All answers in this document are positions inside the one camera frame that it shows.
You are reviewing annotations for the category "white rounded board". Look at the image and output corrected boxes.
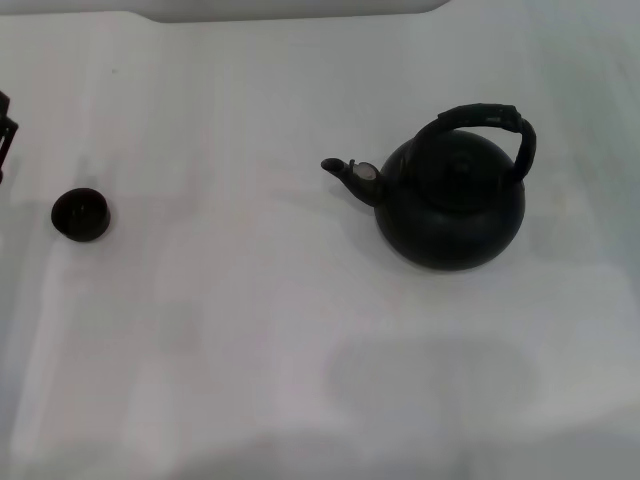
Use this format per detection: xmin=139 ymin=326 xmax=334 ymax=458
xmin=142 ymin=0 xmax=451 ymax=25

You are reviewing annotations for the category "dark small teacup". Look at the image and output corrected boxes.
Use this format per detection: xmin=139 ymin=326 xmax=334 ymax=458
xmin=50 ymin=187 xmax=112 ymax=245

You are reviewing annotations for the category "black round teapot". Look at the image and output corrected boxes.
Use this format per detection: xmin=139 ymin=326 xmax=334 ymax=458
xmin=319 ymin=103 xmax=539 ymax=273

